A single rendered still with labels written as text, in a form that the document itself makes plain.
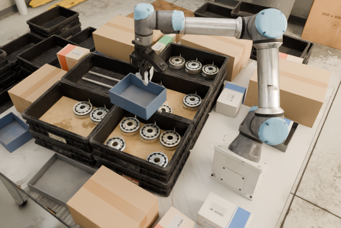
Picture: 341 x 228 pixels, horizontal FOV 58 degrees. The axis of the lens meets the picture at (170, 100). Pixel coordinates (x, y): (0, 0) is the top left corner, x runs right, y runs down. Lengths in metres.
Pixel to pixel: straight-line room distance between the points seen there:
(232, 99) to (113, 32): 0.95
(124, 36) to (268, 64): 1.16
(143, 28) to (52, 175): 0.87
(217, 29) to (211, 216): 0.78
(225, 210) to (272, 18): 0.80
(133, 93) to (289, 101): 0.89
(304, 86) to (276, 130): 0.63
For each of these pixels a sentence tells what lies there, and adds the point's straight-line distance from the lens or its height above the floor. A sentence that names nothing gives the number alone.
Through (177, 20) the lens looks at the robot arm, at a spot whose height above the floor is 1.43.
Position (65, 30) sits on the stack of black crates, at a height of 0.50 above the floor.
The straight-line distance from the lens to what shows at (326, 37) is 4.10.
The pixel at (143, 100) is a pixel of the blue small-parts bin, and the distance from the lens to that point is 1.39.
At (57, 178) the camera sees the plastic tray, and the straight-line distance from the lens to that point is 1.66.
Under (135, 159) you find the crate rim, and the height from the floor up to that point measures 0.93.
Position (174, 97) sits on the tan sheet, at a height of 0.83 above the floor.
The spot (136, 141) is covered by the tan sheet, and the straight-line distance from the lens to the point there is 1.55.
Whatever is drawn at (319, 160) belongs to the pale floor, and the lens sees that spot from 2.76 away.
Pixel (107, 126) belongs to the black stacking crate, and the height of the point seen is 0.89.
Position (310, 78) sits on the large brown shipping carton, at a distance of 1.94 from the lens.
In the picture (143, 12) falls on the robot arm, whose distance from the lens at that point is 1.20.
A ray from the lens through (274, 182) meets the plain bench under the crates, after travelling 1.64.
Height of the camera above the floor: 2.02
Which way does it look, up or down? 43 degrees down
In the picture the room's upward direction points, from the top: straight up
